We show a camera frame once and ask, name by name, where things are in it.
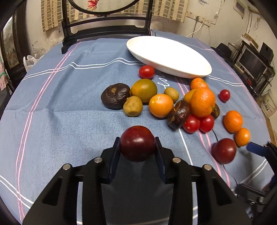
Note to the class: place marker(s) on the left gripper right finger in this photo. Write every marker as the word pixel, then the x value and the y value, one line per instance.
pixel 199 189

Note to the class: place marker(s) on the blue striped tablecloth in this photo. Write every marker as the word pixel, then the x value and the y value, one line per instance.
pixel 56 116

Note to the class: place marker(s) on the yellow-orange citrus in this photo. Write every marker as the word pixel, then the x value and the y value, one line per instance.
pixel 189 95

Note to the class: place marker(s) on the checked curtain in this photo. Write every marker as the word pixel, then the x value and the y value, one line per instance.
pixel 51 11

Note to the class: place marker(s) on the dark framed picture panel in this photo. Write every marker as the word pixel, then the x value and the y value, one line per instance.
pixel 10 48

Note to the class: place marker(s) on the red cherry tomato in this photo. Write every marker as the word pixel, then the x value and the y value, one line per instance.
pixel 206 123
pixel 191 124

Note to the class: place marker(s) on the white oval plate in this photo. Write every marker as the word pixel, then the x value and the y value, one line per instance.
pixel 169 56

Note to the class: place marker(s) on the large rough mandarin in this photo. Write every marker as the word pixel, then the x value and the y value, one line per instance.
pixel 202 102

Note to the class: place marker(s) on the white plastic bag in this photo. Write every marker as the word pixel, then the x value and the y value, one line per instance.
pixel 29 62

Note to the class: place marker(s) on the small orange kumquat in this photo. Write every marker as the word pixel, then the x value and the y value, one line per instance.
pixel 242 137

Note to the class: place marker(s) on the wrinkled dark passion fruit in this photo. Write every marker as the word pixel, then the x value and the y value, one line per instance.
pixel 115 96

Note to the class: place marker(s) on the green-yellow citrus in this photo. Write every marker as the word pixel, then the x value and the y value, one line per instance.
pixel 145 89

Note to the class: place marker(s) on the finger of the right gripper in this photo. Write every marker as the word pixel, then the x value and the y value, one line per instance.
pixel 257 149

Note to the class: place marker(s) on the smooth orange citrus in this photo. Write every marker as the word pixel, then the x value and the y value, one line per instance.
pixel 160 105

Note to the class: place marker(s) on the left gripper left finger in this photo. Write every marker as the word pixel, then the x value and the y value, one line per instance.
pixel 76 185

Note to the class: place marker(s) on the small kiwi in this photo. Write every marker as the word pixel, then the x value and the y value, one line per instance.
pixel 172 93
pixel 133 106

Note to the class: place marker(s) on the dark red plum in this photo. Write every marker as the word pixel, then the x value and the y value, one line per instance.
pixel 224 151
pixel 137 143

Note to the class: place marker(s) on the wall power strip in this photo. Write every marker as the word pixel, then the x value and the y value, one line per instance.
pixel 198 18

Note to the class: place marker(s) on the computer monitor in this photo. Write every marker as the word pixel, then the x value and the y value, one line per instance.
pixel 252 64

